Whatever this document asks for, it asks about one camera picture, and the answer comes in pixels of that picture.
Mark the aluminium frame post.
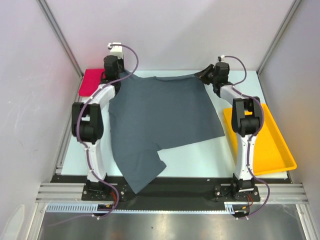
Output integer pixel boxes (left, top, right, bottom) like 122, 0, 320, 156
36, 0, 85, 78
256, 0, 303, 76

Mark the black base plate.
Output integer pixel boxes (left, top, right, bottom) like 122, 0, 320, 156
49, 174, 293, 212

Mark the yellow plastic tray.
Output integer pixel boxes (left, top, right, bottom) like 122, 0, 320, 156
222, 103, 298, 176

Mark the white cable duct right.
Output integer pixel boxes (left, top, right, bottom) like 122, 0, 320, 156
224, 202, 250, 214

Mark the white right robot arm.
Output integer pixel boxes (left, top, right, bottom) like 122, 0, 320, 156
196, 61, 264, 201

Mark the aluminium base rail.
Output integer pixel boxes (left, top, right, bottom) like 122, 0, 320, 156
35, 183, 309, 204

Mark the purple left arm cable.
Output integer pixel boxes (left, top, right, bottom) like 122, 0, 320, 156
47, 44, 140, 227

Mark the folded red t-shirt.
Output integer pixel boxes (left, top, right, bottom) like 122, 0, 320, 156
78, 68, 104, 97

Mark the aluminium frame post left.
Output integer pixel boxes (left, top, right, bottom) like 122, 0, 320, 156
36, 0, 85, 78

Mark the aluminium frame post right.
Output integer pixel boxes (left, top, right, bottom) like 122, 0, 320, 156
256, 0, 303, 76

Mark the white cable duct left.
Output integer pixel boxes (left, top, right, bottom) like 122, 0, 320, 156
46, 203, 114, 213

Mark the grey t-shirt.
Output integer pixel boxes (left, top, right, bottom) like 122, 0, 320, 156
108, 71, 225, 193

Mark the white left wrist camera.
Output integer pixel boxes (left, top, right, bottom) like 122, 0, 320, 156
107, 42, 124, 60

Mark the white cable duct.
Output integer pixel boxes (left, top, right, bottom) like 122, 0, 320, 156
46, 203, 114, 213
224, 202, 250, 214

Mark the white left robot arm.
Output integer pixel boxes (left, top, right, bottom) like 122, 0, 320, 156
71, 55, 124, 202

